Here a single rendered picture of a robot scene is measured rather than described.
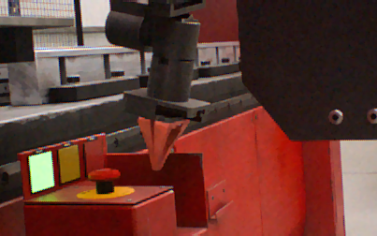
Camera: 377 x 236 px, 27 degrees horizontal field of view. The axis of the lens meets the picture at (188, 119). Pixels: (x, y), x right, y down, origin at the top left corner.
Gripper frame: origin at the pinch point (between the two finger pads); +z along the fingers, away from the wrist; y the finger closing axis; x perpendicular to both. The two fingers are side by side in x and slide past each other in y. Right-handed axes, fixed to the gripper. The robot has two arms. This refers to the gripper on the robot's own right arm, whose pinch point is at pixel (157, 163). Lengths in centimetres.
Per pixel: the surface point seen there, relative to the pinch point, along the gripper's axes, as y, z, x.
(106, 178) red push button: 1.1, 0.2, 11.4
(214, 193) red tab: 22, 26, -79
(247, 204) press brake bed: 24, 36, -109
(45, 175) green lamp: 10.3, 2.3, 10.8
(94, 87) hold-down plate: 30.8, -1.7, -32.5
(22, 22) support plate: 8.2, -17.9, 21.8
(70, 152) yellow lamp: 10.8, 0.2, 4.8
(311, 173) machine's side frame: 29, 44, -194
